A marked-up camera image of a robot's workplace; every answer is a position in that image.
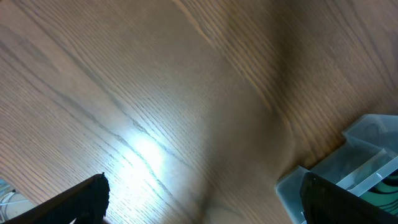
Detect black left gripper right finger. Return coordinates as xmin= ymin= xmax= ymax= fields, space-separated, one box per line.
xmin=300 ymin=172 xmax=397 ymax=224

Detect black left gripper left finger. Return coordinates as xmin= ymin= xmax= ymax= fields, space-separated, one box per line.
xmin=1 ymin=173 xmax=110 ymax=224

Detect dark green garment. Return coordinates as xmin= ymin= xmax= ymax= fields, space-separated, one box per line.
xmin=360 ymin=170 xmax=397 ymax=212

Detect clear plastic storage bin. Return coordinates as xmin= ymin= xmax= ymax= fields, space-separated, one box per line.
xmin=275 ymin=114 xmax=397 ymax=223

